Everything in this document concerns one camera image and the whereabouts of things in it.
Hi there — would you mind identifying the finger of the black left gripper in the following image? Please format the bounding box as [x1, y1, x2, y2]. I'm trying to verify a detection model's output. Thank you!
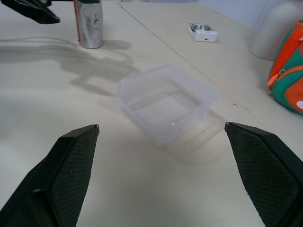
[0, 0, 61, 25]

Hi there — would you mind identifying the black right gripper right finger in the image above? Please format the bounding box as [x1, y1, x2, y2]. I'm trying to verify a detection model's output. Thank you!
[224, 122, 303, 227]

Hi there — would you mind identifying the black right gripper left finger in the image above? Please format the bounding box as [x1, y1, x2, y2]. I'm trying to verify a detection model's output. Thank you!
[0, 124, 100, 227]

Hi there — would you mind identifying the clear plastic container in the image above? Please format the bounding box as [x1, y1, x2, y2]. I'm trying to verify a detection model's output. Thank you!
[115, 63, 221, 148]

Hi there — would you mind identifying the silver metal can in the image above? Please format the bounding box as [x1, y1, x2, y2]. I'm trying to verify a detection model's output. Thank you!
[72, 0, 105, 50]

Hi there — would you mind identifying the orange and green bag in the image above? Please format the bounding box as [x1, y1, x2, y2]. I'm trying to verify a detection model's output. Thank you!
[267, 20, 303, 116]

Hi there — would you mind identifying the white plastic jug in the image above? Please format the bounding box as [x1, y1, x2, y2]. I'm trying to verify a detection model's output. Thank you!
[248, 0, 303, 61]

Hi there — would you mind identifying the white battery charger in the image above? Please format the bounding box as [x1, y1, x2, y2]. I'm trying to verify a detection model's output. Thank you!
[188, 22, 219, 43]

